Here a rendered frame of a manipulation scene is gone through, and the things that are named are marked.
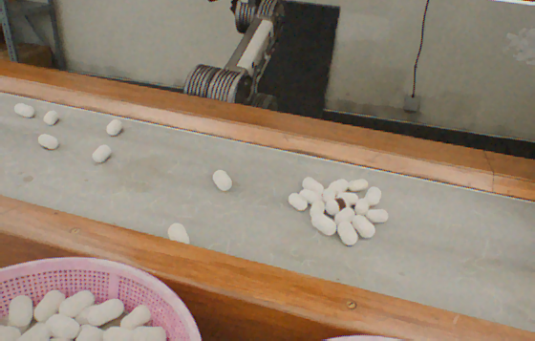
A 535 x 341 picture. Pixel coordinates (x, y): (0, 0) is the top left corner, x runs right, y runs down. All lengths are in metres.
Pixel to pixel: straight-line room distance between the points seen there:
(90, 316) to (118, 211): 0.16
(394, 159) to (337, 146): 0.10
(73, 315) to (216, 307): 0.14
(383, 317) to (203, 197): 0.29
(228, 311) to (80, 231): 0.19
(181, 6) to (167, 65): 0.40
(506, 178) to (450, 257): 0.24
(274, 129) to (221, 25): 1.94
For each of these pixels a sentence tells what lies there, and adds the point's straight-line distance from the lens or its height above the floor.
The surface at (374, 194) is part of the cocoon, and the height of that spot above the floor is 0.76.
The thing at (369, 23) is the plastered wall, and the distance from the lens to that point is 2.52.
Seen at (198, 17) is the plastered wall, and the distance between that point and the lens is 2.66.
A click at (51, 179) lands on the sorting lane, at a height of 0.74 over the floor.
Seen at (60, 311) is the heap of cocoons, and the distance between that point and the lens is 0.45.
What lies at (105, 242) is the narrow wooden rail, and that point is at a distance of 0.47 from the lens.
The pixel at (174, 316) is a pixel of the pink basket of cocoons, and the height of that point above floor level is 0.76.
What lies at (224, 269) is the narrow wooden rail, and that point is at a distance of 0.42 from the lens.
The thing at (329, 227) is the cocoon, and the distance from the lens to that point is 0.51.
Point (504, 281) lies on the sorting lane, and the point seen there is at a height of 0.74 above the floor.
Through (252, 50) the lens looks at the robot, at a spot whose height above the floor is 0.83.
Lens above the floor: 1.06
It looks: 30 degrees down
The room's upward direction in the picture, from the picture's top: 6 degrees clockwise
